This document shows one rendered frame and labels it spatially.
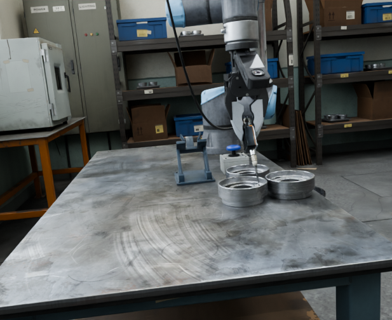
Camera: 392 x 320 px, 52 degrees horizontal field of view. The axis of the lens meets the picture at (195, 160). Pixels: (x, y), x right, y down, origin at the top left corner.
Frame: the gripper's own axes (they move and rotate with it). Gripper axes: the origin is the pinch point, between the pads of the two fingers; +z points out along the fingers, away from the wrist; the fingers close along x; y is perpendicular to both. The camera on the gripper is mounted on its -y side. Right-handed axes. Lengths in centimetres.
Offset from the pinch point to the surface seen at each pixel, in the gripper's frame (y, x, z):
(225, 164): 17.8, 2.5, 10.2
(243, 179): -1.3, 1.9, 9.7
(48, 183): 184, 95, 48
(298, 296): -4.7, -8.7, 38.1
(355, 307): -35.5, -6.6, 21.9
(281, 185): -9.0, -4.4, 9.6
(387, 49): 399, -274, -29
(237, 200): -10.8, 5.4, 11.3
